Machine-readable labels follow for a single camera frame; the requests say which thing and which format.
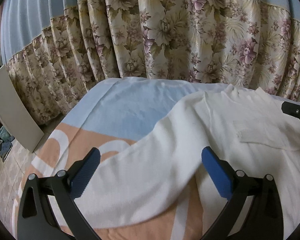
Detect peach and blue blanket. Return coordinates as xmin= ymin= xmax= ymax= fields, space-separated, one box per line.
xmin=11 ymin=76 xmax=300 ymax=240

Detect white knit sweater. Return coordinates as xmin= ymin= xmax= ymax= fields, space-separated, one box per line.
xmin=76 ymin=86 xmax=300 ymax=237

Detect grey board panel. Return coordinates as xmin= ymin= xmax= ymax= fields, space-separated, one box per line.
xmin=0 ymin=66 xmax=44 ymax=152

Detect blue and floral curtain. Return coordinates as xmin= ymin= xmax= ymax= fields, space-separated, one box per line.
xmin=0 ymin=0 xmax=300 ymax=125

